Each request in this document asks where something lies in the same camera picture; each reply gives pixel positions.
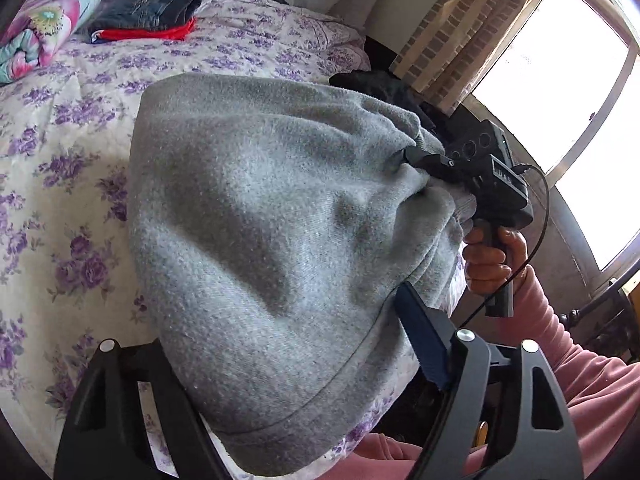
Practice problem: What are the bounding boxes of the folded red cloth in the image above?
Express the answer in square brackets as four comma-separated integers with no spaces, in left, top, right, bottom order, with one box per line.
[89,16,197,44]

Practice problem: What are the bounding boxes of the grey sweatshirt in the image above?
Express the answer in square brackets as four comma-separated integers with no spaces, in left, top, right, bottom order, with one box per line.
[127,74,477,478]

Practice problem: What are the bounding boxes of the brick pattern curtain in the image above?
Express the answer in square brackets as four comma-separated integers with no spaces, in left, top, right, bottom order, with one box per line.
[389,0,553,117]

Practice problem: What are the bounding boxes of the person's leg pink trousers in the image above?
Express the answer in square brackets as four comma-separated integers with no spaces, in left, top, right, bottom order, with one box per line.
[345,432,501,480]

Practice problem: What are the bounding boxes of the person's right hand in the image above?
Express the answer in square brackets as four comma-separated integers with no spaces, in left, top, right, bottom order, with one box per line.
[462,226,529,297]

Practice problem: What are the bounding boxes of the folded blue jeans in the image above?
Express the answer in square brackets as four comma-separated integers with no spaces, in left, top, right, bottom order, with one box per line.
[87,0,203,32]

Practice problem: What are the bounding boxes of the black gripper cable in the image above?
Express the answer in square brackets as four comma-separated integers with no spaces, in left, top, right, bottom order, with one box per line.
[460,162,551,328]

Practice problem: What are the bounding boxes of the window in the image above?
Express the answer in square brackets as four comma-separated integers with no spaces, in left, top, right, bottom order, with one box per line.
[470,0,640,273]

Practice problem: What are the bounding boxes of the purple floral bed sheet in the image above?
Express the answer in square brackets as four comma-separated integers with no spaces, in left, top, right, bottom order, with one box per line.
[0,0,453,480]

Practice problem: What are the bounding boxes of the rolled colourful floral blanket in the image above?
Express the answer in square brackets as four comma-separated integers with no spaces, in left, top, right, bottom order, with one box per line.
[0,0,104,86]

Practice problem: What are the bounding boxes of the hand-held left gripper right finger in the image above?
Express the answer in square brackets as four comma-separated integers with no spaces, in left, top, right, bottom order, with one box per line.
[394,281,584,480]

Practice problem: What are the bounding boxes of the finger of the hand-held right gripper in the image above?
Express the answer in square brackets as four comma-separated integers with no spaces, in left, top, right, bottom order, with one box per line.
[399,144,457,183]

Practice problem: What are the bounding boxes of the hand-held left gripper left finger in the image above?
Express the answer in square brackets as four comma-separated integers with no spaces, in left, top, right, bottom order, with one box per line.
[52,338,231,480]

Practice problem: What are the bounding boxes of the person's right forearm pink sleeve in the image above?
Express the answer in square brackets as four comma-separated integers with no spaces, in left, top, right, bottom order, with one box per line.
[492,264,640,480]

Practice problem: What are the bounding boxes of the black metal frame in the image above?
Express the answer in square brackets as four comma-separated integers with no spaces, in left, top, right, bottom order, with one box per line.
[559,280,640,361]

